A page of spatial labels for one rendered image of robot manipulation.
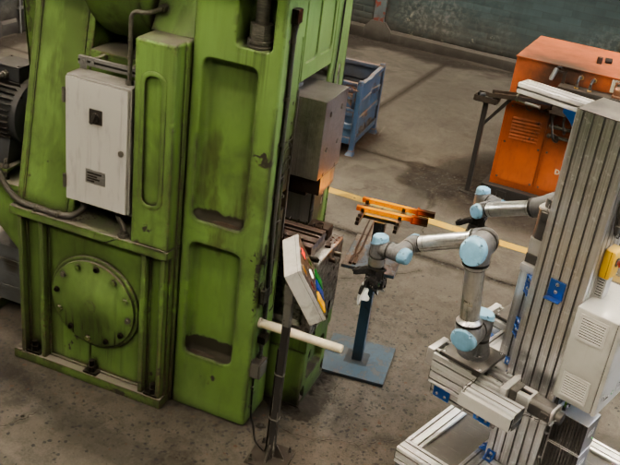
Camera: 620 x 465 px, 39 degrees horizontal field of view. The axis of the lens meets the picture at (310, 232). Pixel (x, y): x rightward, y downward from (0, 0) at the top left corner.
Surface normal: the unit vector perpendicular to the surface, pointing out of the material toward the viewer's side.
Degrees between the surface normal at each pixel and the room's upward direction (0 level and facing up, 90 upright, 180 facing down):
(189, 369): 90
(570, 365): 90
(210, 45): 89
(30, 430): 0
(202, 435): 0
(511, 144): 90
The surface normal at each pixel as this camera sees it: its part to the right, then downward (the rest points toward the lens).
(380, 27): -0.44, 0.36
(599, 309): 0.11, -0.88
